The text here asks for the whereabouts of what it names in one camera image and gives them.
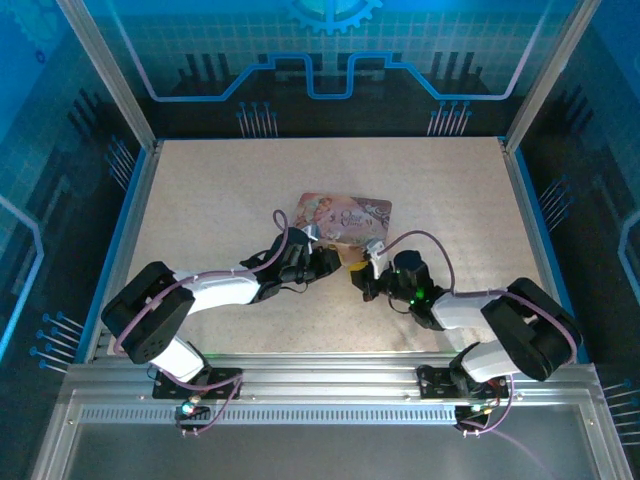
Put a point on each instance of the aluminium table side rail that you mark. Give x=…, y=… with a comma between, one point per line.
x=530, y=225
x=130, y=235

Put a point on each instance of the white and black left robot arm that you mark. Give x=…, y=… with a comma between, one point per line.
x=220, y=289

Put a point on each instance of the grey metal front panel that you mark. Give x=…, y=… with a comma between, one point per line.
x=325, y=452

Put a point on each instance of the pink illustrated tin box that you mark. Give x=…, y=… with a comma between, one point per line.
x=350, y=220

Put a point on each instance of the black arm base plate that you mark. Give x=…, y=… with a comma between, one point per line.
x=435, y=382
x=225, y=380

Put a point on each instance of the aluminium frame post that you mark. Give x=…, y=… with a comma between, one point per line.
x=110, y=75
x=545, y=75

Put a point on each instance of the small controller board with lights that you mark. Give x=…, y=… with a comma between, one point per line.
x=475, y=412
x=192, y=412

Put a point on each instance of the aluminium front rail beam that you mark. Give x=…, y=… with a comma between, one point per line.
x=325, y=380

